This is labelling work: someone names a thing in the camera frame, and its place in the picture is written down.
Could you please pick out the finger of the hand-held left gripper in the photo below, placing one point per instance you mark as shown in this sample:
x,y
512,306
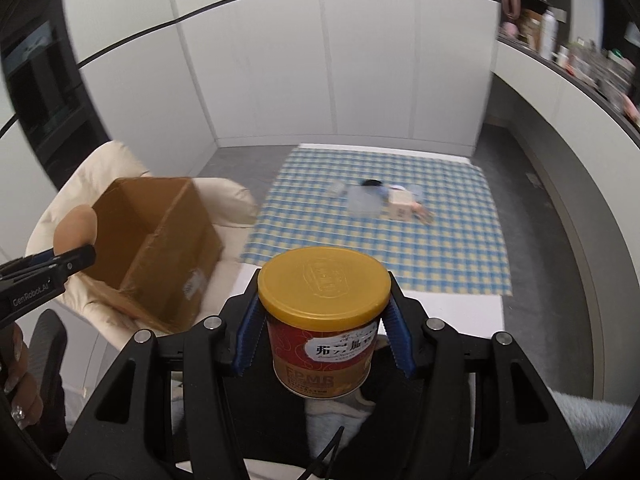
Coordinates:
x,y
40,256
75,260

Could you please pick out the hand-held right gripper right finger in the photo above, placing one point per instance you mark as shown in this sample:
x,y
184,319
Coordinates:
x,y
400,340

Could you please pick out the clear bottle with pink cap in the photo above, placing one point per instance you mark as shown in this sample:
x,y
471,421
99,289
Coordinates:
x,y
424,214

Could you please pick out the brown cardboard box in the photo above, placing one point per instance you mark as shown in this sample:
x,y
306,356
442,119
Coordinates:
x,y
165,240

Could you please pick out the white curved counter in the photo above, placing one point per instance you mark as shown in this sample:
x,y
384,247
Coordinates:
x,y
550,125

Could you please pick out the pale pink cube box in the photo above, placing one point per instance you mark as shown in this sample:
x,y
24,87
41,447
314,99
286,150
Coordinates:
x,y
401,205

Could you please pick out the small dark round lid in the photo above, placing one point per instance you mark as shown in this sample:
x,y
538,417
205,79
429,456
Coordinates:
x,y
372,182

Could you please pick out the black mesh office chair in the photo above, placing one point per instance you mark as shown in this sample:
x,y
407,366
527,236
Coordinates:
x,y
47,360

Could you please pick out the red can with yellow lid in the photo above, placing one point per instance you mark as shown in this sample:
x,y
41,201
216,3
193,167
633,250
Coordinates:
x,y
320,350

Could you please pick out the cream padded armchair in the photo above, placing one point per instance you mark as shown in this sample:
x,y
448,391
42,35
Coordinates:
x,y
220,205

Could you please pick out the black glass cabinet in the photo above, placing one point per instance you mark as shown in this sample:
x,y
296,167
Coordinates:
x,y
45,60

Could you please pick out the person's left hand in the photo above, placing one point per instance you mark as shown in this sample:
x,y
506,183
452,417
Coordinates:
x,y
20,390

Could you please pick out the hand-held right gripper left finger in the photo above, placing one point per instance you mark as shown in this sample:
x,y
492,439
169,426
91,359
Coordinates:
x,y
247,340

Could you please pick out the small brown carton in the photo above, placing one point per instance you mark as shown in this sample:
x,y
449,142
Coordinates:
x,y
531,29

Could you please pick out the white round object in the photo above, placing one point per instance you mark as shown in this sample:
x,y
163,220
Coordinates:
x,y
365,201

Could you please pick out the blue yellow checkered cloth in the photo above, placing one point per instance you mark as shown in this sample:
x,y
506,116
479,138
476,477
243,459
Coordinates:
x,y
450,250

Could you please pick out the clear oval labelled container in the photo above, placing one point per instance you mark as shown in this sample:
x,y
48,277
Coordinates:
x,y
336,190

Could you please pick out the white spray can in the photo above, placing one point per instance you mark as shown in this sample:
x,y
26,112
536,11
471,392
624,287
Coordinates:
x,y
548,35

